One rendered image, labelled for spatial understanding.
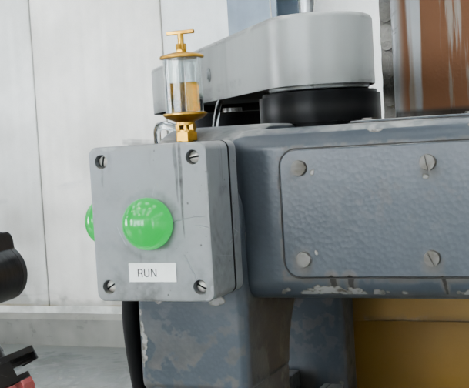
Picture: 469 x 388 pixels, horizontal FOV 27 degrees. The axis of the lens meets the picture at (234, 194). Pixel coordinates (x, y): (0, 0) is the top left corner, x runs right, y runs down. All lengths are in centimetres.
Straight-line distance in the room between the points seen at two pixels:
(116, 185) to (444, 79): 56
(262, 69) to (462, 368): 32
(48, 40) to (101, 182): 625
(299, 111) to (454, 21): 40
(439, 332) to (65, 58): 597
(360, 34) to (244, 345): 25
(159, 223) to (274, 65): 21
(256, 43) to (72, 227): 603
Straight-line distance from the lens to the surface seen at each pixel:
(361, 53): 70
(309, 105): 68
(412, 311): 81
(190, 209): 54
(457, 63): 105
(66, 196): 674
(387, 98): 112
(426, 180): 55
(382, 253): 56
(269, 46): 71
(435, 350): 87
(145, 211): 54
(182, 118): 62
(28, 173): 689
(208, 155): 54
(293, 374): 79
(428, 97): 105
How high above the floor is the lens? 133
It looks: 3 degrees down
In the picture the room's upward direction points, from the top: 3 degrees counter-clockwise
